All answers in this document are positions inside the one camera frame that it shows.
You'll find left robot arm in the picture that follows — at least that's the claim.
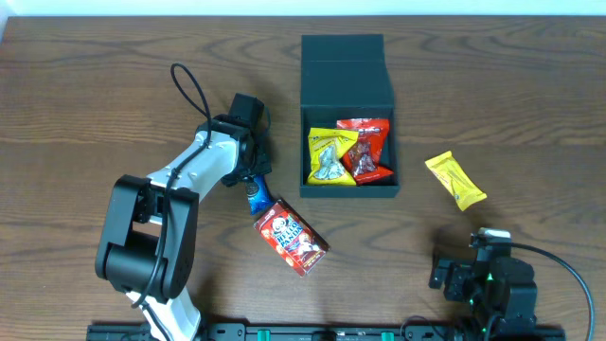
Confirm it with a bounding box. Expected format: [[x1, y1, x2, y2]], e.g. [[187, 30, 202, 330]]
[[95, 114, 266, 340]]

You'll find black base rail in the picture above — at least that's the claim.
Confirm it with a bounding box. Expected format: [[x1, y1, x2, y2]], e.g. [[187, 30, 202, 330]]
[[85, 323, 566, 341]]

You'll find yellow seed snack bag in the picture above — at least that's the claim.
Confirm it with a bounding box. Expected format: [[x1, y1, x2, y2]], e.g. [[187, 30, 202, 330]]
[[307, 127, 359, 186]]

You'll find yellow wrapped snack bar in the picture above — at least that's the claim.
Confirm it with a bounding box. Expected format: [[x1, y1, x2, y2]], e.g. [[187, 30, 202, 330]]
[[425, 151, 488, 211]]

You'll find red Hello Panda box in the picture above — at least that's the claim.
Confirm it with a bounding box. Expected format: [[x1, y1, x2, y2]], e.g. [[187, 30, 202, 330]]
[[254, 200, 330, 278]]

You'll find dark green open box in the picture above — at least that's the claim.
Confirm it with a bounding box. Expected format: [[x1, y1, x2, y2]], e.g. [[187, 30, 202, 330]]
[[299, 34, 401, 198]]

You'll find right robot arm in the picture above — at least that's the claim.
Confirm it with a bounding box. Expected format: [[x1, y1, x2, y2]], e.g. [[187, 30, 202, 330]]
[[429, 256, 566, 341]]

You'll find red jerky snack bag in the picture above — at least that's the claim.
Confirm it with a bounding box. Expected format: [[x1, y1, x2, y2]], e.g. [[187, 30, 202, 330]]
[[336, 118, 393, 186]]

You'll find blue Oreo cookie pack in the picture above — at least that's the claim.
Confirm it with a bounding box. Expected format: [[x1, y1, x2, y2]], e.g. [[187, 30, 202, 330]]
[[245, 175, 274, 215]]

